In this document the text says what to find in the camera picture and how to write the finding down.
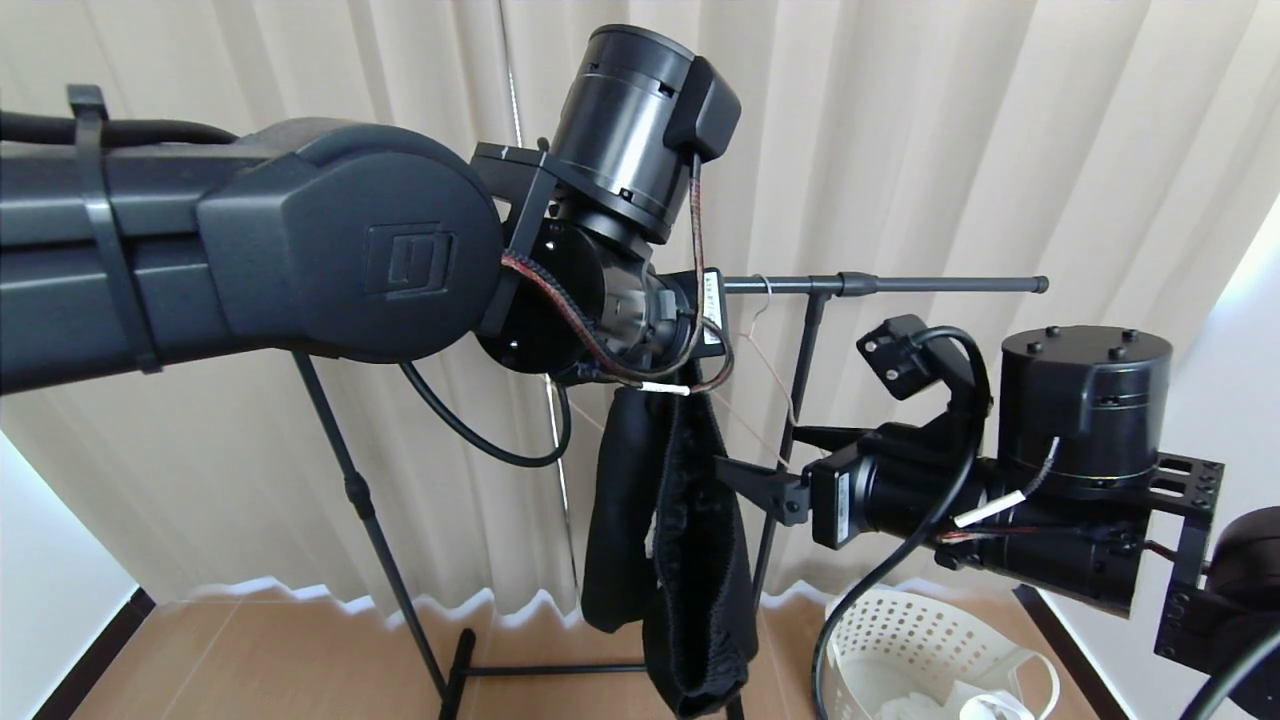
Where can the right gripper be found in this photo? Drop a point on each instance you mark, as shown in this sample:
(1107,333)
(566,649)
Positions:
(890,495)

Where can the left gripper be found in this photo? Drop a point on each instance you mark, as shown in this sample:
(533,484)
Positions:
(665,310)

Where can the black shorts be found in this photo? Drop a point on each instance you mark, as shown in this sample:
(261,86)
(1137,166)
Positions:
(690,560)

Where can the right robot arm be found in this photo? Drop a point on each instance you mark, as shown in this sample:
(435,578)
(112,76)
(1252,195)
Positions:
(1085,400)

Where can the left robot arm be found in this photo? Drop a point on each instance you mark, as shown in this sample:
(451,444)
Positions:
(300,240)

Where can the white laundry basket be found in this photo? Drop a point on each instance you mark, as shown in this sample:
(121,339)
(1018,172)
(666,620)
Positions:
(900,630)

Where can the black clothes rack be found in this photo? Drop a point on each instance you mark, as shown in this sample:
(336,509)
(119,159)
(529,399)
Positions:
(900,284)

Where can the white garment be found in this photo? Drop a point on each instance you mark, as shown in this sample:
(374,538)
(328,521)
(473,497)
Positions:
(960,708)

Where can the beige curtain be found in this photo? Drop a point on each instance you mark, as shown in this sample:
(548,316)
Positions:
(1000,150)

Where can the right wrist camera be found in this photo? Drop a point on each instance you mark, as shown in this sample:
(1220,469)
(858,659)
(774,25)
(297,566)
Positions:
(890,360)

